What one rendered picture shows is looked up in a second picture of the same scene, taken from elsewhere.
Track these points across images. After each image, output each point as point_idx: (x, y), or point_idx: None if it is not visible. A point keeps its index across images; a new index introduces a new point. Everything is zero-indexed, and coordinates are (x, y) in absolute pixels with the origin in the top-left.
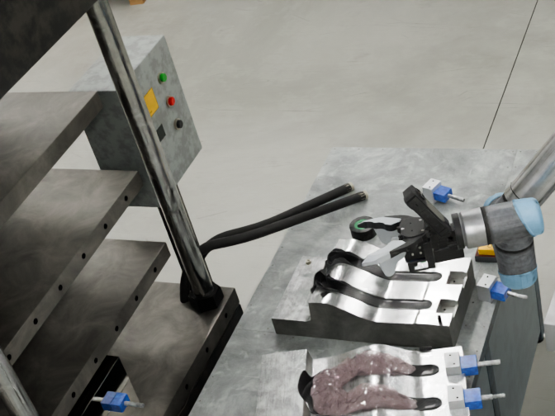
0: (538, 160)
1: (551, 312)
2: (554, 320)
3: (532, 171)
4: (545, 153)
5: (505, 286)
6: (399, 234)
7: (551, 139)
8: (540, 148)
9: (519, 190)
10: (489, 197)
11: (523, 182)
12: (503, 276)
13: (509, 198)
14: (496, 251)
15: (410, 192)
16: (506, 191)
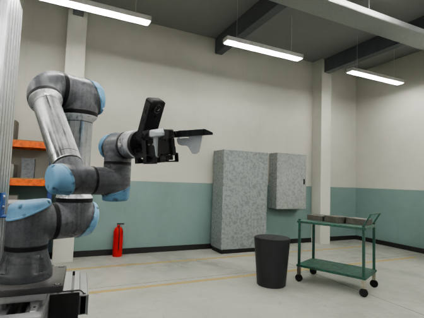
0: (66, 127)
1: (23, 316)
2: (35, 313)
3: (69, 134)
4: (65, 123)
5: (127, 198)
6: (170, 130)
7: (58, 115)
8: (56, 122)
9: (76, 147)
10: (57, 166)
11: (72, 141)
12: (129, 187)
13: (77, 154)
14: (127, 168)
15: (158, 98)
16: (70, 152)
